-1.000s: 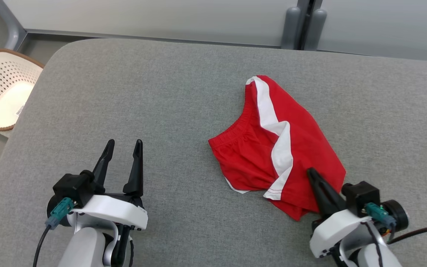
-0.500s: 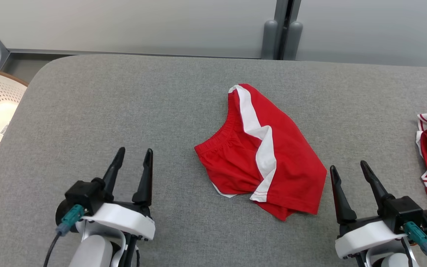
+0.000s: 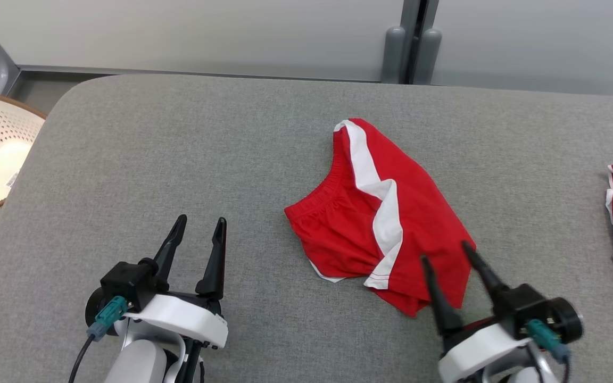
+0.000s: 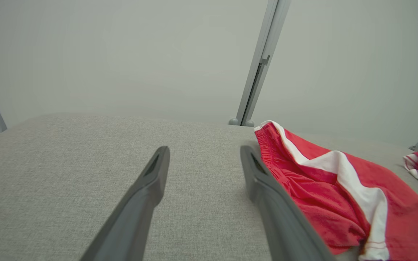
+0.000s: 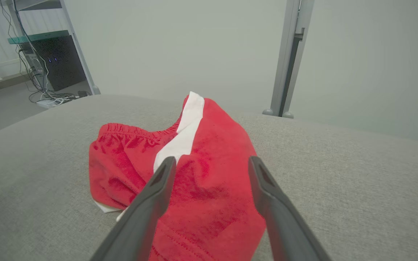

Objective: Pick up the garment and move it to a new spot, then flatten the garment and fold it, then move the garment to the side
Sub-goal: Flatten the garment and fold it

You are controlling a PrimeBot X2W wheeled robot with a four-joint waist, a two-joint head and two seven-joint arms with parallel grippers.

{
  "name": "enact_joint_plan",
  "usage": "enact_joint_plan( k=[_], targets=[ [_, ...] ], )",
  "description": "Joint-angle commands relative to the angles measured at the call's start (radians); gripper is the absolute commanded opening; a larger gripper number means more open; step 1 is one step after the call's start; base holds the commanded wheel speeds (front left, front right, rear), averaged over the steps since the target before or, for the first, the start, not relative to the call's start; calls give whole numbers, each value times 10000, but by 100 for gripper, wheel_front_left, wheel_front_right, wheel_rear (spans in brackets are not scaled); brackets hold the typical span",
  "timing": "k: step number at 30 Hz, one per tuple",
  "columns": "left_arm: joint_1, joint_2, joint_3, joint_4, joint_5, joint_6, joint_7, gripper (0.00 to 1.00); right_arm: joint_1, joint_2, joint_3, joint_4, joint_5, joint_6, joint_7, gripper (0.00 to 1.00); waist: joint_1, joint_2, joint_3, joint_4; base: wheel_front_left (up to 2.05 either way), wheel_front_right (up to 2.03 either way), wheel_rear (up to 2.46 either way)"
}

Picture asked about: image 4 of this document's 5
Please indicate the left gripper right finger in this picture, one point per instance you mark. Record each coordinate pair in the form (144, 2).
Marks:
(281, 221)

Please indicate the red shorts with white stripe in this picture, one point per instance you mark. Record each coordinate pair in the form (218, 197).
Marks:
(321, 188)

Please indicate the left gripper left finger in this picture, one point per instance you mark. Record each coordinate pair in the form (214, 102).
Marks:
(136, 214)

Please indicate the grey double partition post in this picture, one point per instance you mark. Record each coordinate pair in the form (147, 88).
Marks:
(263, 61)

